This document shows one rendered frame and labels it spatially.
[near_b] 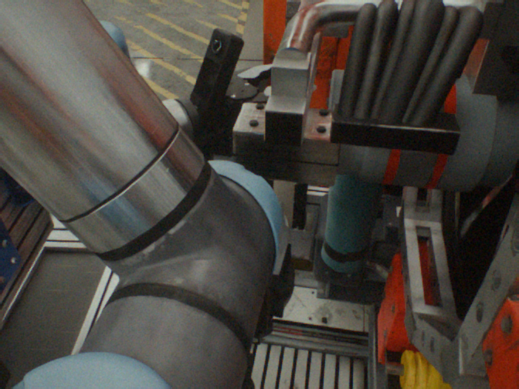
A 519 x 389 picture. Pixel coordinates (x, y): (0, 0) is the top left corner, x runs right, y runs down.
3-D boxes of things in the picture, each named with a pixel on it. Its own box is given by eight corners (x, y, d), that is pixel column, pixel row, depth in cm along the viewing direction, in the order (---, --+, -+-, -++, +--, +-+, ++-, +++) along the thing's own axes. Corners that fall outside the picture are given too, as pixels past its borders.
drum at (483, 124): (496, 220, 54) (544, 115, 45) (315, 199, 57) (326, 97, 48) (475, 153, 65) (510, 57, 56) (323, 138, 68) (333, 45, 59)
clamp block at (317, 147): (335, 189, 40) (342, 136, 36) (232, 177, 41) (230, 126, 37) (337, 155, 43) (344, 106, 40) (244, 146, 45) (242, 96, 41)
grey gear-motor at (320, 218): (463, 344, 120) (510, 252, 97) (302, 320, 126) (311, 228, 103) (452, 289, 134) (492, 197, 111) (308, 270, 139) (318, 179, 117)
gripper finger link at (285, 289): (306, 247, 42) (278, 324, 36) (305, 258, 43) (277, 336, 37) (257, 235, 44) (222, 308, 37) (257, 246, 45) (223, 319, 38)
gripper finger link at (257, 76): (269, 88, 81) (236, 109, 75) (269, 56, 77) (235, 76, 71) (284, 93, 79) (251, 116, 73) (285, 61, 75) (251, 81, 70)
